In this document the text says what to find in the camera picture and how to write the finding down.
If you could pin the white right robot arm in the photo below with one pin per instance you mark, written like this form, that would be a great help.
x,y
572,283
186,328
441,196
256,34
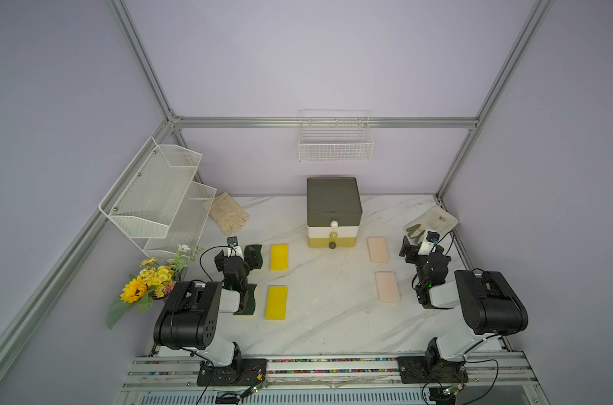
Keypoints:
x,y
490,308

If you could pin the yellow sunflower bouquet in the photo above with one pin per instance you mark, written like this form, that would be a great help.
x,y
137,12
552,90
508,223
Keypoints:
x,y
155,280

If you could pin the olive white yellow drawer cabinet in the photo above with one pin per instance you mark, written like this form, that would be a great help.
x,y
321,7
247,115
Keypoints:
x,y
333,198

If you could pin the white wire wall basket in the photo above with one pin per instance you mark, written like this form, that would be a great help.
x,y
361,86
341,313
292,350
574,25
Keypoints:
x,y
335,136

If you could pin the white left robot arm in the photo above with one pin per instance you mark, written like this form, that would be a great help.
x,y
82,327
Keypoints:
x,y
188,321

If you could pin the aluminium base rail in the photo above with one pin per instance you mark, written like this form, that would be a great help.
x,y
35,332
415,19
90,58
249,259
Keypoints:
x,y
487,378

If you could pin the beige work glove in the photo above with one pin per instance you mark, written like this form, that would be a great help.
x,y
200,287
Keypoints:
x,y
228,214

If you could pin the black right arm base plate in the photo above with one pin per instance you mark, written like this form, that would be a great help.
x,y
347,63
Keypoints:
x,y
418,370

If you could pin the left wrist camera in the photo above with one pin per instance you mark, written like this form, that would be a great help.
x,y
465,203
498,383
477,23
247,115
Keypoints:
x,y
233,245

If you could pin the yellow bottom drawer grey knob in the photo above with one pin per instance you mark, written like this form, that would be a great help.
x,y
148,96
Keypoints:
x,y
332,243

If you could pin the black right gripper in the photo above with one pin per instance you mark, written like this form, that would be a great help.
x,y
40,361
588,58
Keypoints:
x,y
413,251

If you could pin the white mesh two-tier shelf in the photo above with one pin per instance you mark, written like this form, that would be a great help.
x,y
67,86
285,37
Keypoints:
x,y
158,203

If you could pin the pink sponge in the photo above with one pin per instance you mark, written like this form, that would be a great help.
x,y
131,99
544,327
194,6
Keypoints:
x,y
387,288
378,251

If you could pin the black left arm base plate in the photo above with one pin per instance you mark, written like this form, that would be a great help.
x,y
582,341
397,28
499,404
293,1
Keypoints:
x,y
230,373

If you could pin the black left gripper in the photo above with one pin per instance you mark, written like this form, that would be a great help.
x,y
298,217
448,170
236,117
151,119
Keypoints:
x,y
219,261

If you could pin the green yellow sponge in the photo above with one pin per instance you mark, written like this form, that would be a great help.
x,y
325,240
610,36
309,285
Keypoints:
x,y
253,256
251,301

